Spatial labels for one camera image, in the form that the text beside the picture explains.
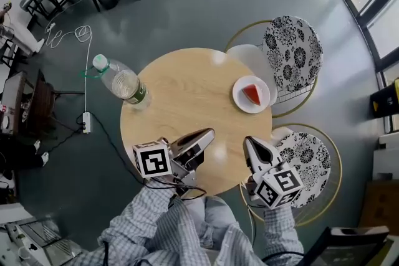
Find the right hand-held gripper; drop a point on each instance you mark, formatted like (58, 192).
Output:
(279, 185)

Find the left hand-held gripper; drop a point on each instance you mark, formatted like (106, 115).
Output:
(154, 160)

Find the red watermelon slice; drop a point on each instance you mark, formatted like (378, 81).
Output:
(252, 94)

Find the person's right forearm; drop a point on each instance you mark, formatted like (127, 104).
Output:
(282, 230)

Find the person's left forearm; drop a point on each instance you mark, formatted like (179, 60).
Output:
(140, 215)

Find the round wooden table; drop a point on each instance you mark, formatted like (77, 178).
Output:
(187, 93)

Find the white round plate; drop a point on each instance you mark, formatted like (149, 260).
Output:
(244, 104)

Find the person's legs in jeans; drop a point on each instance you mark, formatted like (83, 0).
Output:
(218, 218)

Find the clear plastic water bottle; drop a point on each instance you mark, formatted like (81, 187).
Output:
(124, 85)

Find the person's checked shirt torso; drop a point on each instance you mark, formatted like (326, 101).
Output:
(187, 252)

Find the white power strip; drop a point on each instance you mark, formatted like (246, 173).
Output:
(86, 123)

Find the brown cardboard box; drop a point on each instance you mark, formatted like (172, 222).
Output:
(381, 205)

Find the yellow and black case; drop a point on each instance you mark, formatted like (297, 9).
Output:
(385, 99)

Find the dark wooden cabinet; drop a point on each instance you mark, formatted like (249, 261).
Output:
(29, 102)

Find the floral gold-frame chair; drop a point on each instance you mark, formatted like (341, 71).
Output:
(293, 53)
(311, 162)

